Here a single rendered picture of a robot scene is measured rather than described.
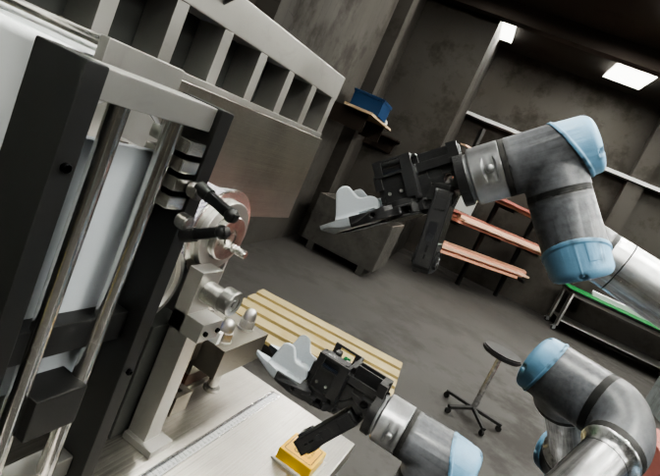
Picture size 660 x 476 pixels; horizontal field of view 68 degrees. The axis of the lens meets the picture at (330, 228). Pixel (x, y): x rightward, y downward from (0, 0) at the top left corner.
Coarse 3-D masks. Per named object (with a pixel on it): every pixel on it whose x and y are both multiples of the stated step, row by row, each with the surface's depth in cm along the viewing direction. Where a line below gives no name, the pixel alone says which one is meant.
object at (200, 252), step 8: (232, 200) 76; (240, 208) 77; (208, 216) 72; (216, 216) 72; (208, 224) 72; (216, 224) 73; (200, 240) 72; (200, 248) 72; (200, 256) 73; (208, 256) 75; (216, 264) 78
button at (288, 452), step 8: (288, 440) 90; (280, 448) 87; (288, 448) 88; (296, 448) 89; (280, 456) 87; (288, 456) 87; (296, 456) 87; (304, 456) 88; (312, 456) 89; (320, 456) 90; (288, 464) 87; (296, 464) 86; (304, 464) 86; (312, 464) 86; (304, 472) 86; (312, 472) 87
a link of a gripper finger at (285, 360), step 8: (288, 344) 76; (256, 352) 79; (280, 352) 76; (288, 352) 76; (264, 360) 77; (272, 360) 77; (280, 360) 76; (288, 360) 76; (296, 360) 76; (272, 368) 76; (280, 368) 76; (288, 368) 76; (296, 368) 76; (304, 368) 75; (272, 376) 76; (288, 376) 75; (296, 376) 76; (304, 376) 75
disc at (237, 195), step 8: (224, 192) 73; (232, 192) 75; (240, 192) 77; (224, 200) 74; (240, 200) 78; (208, 208) 71; (248, 208) 81; (200, 216) 71; (248, 216) 82; (200, 224) 71; (184, 248) 71; (192, 248) 73; (184, 256) 72; (192, 256) 73; (192, 264) 74
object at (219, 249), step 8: (224, 224) 74; (232, 224) 75; (240, 224) 77; (232, 232) 77; (240, 232) 78; (208, 240) 74; (216, 240) 73; (224, 240) 76; (232, 240) 77; (240, 240) 79; (208, 248) 74; (216, 248) 74; (224, 248) 76; (216, 256) 75; (224, 256) 77
